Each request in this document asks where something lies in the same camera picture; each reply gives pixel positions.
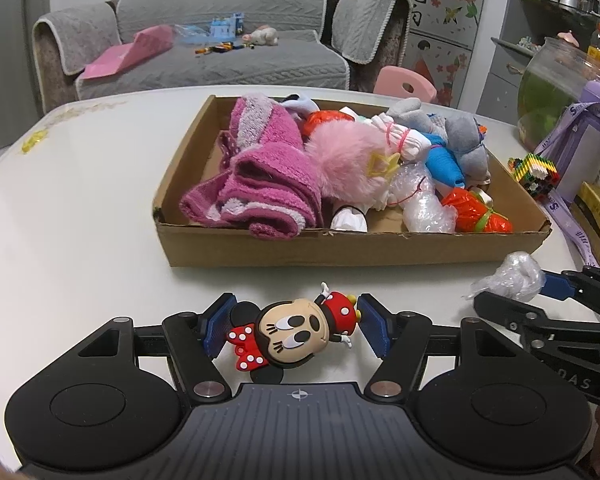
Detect white sock pink band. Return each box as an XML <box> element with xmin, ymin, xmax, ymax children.
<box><xmin>370</xmin><ymin>113</ymin><xmax>431</xmax><ymax>162</ymax></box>

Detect white plush toy on sofa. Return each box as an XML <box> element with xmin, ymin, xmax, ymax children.
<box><xmin>242</xmin><ymin>25</ymin><xmax>278</xmax><ymax>48</ymax></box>

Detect Minnie Mouse figure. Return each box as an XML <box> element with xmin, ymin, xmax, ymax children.
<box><xmin>225</xmin><ymin>283</ymin><xmax>362</xmax><ymax>385</ymax></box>

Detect pink fluffy plush yellow glasses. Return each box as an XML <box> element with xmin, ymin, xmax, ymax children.
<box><xmin>304</xmin><ymin>122</ymin><xmax>401</xmax><ymax>204</ymax></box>

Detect grey sofa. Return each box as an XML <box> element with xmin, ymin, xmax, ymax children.
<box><xmin>32</xmin><ymin>0</ymin><xmax>413</xmax><ymax>112</ymax></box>

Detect orange plastic bag ball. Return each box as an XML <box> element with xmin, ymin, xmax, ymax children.
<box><xmin>300</xmin><ymin>110</ymin><xmax>354</xmax><ymax>139</ymax></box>

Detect white sock roll in box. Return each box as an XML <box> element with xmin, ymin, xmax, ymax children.
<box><xmin>330</xmin><ymin>205</ymin><xmax>368</xmax><ymax>233</ymax></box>

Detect clear plastic bag ball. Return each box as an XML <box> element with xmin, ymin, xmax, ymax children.
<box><xmin>466</xmin><ymin>252</ymin><xmax>546</xmax><ymax>302</ymax></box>

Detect pink child chair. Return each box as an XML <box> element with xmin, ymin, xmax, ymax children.
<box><xmin>374</xmin><ymin>65</ymin><xmax>437</xmax><ymax>103</ymax></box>

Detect orange bag in box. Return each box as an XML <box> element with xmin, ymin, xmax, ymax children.
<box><xmin>441</xmin><ymin>188</ymin><xmax>514</xmax><ymax>233</ymax></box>

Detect pink cushion on sofa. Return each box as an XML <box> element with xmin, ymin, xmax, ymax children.
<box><xmin>81</xmin><ymin>25</ymin><xmax>174</xmax><ymax>80</ymax></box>

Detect purple water bottle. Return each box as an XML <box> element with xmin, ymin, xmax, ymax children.
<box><xmin>552</xmin><ymin>80</ymin><xmax>600</xmax><ymax>203</ymax></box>

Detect blue toy on sofa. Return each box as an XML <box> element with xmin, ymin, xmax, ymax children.
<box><xmin>209</xmin><ymin>12</ymin><xmax>245</xmax><ymax>41</ymax></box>

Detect glass fish bowl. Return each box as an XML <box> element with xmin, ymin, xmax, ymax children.
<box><xmin>517</xmin><ymin>38</ymin><xmax>600</xmax><ymax>151</ymax></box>

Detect white grey sock in box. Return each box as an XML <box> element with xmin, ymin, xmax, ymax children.
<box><xmin>279</xmin><ymin>93</ymin><xmax>321</xmax><ymax>122</ymax></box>

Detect colourful block cube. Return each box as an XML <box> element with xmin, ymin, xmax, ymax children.
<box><xmin>508</xmin><ymin>154</ymin><xmax>560</xmax><ymax>200</ymax></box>

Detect magenta towel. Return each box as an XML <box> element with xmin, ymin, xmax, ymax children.
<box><xmin>180</xmin><ymin>93</ymin><xmax>323</xmax><ymax>240</ymax></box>

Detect clear bubble wrap roll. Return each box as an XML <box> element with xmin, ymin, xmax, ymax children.
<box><xmin>387</xmin><ymin>162</ymin><xmax>457</xmax><ymax>234</ymax></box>

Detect cardboard box tray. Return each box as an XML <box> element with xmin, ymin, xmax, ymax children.
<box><xmin>152</xmin><ymin>93</ymin><xmax>550</xmax><ymax>268</ymax></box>

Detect blue sock roll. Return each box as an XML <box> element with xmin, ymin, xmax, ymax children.
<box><xmin>424</xmin><ymin>133</ymin><xmax>466</xmax><ymax>188</ymax></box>

